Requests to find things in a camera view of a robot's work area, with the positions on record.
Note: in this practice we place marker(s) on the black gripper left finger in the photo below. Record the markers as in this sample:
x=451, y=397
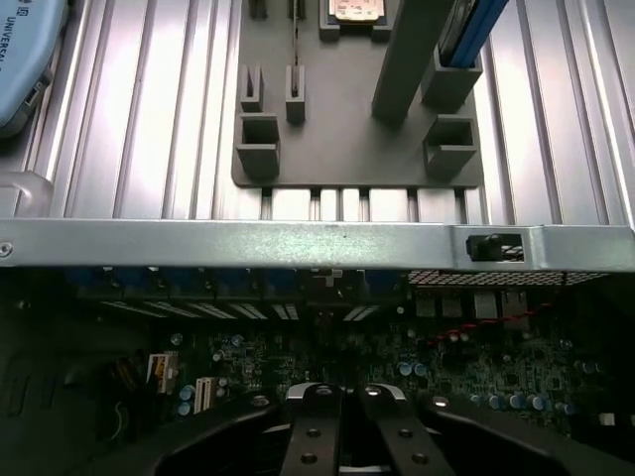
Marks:
x=312, y=436

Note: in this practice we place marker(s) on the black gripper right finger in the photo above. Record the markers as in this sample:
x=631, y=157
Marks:
x=402, y=436

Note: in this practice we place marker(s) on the green motherboard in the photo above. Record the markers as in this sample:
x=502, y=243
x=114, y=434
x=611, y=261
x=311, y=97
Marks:
x=496, y=357

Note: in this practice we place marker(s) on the open black PC case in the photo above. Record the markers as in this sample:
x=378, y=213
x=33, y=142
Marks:
x=248, y=243

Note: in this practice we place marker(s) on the grey plastic parts rack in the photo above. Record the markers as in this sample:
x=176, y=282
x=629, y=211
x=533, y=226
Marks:
x=347, y=124

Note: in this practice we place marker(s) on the hard disk with blue carrier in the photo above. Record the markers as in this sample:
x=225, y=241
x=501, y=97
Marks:
x=471, y=35

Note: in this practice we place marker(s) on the silver CPU chip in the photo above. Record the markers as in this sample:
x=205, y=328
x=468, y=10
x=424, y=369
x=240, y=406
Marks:
x=354, y=9

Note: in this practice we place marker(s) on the black chassis intrusion switch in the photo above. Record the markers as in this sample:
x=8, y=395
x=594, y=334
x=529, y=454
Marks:
x=488, y=246

